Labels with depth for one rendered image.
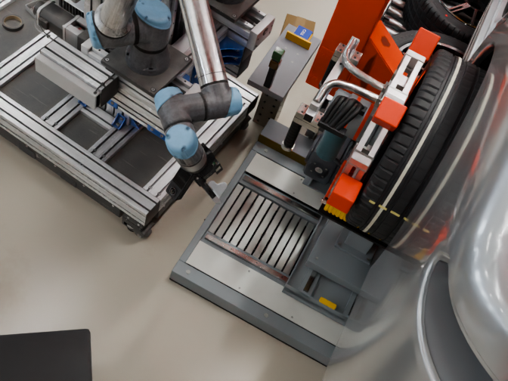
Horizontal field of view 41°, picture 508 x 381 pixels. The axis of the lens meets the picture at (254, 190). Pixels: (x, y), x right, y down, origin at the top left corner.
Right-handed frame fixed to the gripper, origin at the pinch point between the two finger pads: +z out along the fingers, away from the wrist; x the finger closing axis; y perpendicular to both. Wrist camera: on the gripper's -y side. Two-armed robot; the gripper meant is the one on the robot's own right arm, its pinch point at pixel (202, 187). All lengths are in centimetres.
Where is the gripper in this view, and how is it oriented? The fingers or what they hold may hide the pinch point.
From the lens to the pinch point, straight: 199.2
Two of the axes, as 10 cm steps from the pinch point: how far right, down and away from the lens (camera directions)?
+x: -6.6, -6.9, 3.0
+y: 7.4, -6.6, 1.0
